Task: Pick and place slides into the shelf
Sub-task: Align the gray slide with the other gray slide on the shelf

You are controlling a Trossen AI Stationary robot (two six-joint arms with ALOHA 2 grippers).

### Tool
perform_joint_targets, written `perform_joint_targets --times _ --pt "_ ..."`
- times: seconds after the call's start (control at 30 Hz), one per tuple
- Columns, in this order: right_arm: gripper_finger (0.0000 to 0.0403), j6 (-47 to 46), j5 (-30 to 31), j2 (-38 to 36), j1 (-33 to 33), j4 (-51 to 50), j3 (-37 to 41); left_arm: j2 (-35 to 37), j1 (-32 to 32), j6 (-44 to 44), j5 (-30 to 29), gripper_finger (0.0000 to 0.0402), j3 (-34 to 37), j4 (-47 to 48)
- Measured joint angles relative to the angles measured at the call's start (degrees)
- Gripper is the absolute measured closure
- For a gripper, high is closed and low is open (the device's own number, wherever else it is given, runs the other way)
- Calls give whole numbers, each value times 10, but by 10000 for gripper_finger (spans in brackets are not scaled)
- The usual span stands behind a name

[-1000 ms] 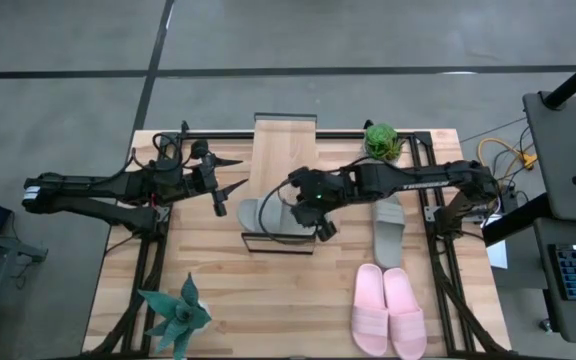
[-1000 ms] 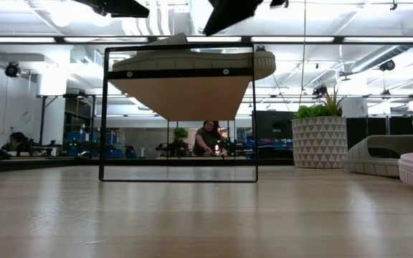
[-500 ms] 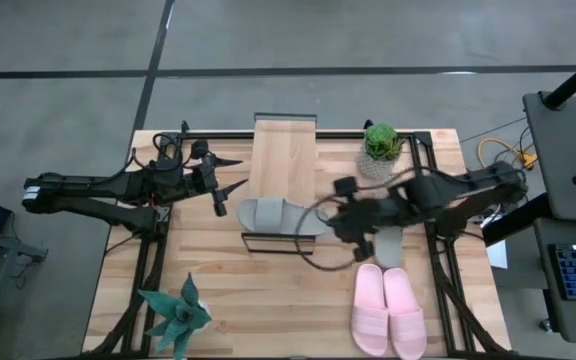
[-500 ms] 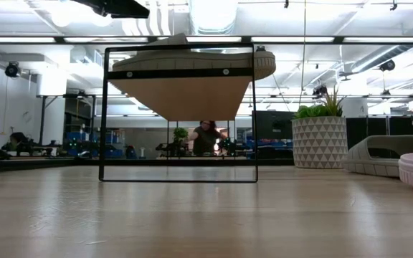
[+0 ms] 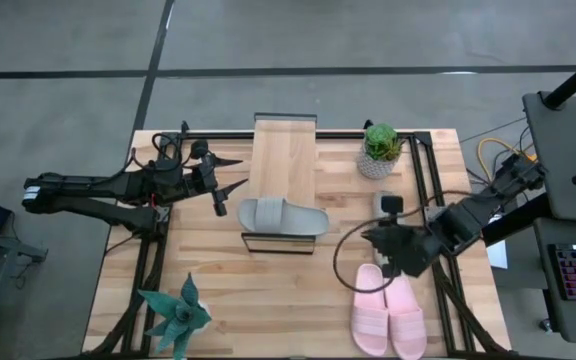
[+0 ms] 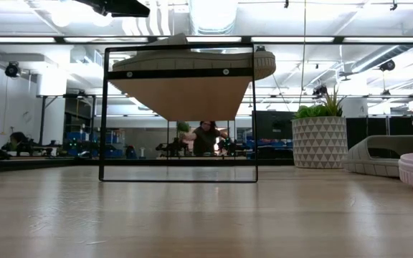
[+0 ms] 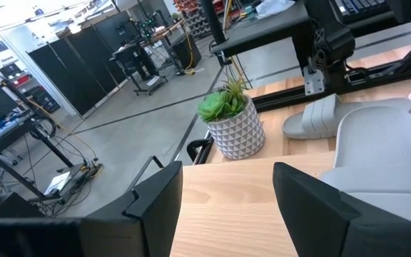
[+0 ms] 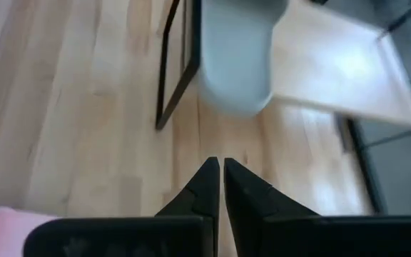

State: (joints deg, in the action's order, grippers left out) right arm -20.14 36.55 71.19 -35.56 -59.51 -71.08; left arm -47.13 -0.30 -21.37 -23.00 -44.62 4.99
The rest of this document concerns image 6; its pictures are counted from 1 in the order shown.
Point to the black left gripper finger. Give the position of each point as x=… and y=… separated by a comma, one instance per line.
x=127, y=9

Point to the grey foam slide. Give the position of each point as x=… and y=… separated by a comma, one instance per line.
x=192, y=61
x=364, y=161

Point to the person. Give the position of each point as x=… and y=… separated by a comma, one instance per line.
x=204, y=139
x=18, y=141

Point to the green plant in patterned pot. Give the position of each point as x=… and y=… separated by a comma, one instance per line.
x=319, y=143

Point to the black ceiling camera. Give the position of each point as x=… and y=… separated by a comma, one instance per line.
x=387, y=65
x=11, y=70

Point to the black aluminium rig frame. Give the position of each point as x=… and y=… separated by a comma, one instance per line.
x=20, y=165

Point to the black partition wall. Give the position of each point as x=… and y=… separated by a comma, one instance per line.
x=389, y=130

